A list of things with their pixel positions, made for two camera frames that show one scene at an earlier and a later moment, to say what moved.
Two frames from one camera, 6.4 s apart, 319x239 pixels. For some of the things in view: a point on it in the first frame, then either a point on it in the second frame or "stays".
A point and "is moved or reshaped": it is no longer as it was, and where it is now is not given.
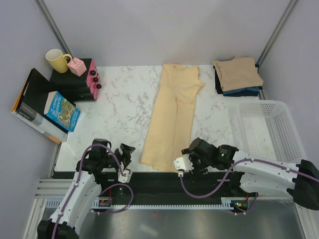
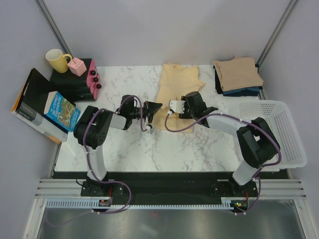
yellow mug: [58, 60] stays
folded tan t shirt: [238, 72] stays
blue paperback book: [62, 110] stays
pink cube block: [77, 66] stays
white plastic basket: [265, 130] stays
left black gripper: [124, 159] → [151, 108]
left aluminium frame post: [57, 34] stays
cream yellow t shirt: [167, 144] is moved or reshaped
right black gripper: [196, 169] → [185, 115]
